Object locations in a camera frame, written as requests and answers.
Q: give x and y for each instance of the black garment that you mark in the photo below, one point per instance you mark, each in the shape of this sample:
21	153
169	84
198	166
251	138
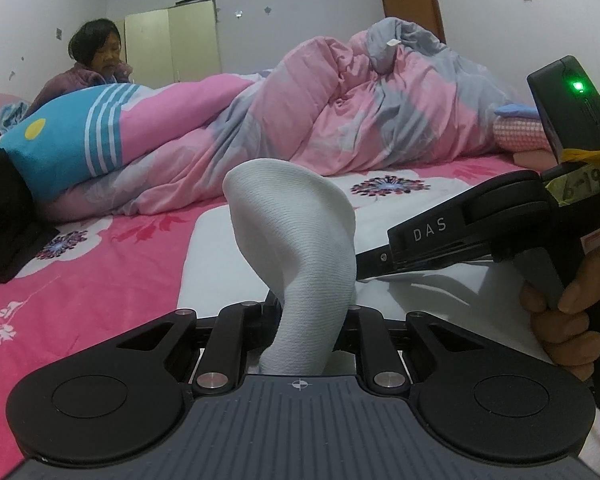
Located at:
5	220

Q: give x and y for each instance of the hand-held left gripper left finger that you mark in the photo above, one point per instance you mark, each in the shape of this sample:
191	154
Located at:
252	320

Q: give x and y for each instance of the pink grey floral quilt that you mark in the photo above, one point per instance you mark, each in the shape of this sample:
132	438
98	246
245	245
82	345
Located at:
355	110

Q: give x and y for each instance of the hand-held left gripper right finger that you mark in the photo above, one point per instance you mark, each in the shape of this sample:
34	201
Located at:
370	325

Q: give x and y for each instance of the pink checked pillow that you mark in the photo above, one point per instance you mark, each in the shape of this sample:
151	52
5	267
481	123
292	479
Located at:
520	132

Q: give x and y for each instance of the blue pink striped blanket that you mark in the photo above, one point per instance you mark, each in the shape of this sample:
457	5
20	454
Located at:
55	155

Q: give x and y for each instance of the pale yellow wardrobe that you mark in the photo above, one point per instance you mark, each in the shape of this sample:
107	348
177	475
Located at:
190	40

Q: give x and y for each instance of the pink floral bed sheet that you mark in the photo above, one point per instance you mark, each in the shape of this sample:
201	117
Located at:
130	270

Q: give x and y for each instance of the white sweatshirt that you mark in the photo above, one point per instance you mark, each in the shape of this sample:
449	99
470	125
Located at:
290	220

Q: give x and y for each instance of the light blue patterned cloth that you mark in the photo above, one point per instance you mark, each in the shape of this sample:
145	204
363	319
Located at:
10	117

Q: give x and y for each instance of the person's right hand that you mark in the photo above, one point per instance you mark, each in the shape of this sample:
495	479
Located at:
565	335

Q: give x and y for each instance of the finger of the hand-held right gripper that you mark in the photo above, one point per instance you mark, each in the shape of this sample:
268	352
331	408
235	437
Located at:
375	262

